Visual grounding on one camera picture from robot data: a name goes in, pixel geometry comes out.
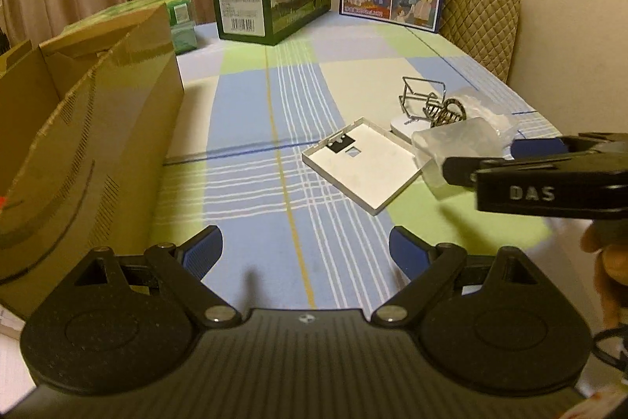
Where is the clear plastic cup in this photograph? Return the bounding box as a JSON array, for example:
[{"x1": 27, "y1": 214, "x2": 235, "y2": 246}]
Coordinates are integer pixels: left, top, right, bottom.
[{"x1": 411, "y1": 118, "x2": 504, "y2": 200}]

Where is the silver wire rack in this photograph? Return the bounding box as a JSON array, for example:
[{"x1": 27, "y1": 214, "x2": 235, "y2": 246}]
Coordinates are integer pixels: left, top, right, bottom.
[{"x1": 398, "y1": 77, "x2": 447, "y2": 123}]

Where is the beige quilted chair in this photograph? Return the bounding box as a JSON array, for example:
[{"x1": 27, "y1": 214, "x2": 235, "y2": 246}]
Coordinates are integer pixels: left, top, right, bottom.
[{"x1": 440, "y1": 0, "x2": 522, "y2": 82}]

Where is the leopard print hair clip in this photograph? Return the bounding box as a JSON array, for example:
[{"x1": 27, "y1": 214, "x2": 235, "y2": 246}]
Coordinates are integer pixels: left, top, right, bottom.
[{"x1": 423, "y1": 93, "x2": 467, "y2": 128}]

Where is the green tissue pack stack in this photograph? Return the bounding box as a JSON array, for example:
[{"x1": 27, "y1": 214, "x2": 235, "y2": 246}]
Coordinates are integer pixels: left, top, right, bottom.
[{"x1": 63, "y1": 0, "x2": 198, "y2": 55}]

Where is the clear box of floss picks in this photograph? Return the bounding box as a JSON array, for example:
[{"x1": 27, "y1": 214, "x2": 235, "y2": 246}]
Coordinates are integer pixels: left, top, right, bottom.
[{"x1": 445, "y1": 87, "x2": 518, "y2": 140}]

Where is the checked tablecloth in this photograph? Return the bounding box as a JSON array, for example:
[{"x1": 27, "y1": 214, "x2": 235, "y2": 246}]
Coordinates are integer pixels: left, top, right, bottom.
[{"x1": 150, "y1": 14, "x2": 555, "y2": 311}]

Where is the brown cardboard box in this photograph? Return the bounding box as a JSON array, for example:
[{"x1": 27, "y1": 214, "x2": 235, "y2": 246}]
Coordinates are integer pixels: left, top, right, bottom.
[{"x1": 1, "y1": 5, "x2": 183, "y2": 318}]

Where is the person's right hand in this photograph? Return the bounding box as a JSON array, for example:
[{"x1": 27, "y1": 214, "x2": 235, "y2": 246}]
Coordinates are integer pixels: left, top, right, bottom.
[{"x1": 580, "y1": 221, "x2": 627, "y2": 329}]

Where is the white remote control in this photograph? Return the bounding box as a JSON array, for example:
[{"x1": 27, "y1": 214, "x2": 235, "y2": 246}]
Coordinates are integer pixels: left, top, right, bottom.
[{"x1": 390, "y1": 114, "x2": 430, "y2": 143}]

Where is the white square lid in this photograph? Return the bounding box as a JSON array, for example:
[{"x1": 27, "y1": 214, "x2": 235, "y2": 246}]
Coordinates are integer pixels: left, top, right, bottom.
[{"x1": 302, "y1": 117, "x2": 420, "y2": 216}]

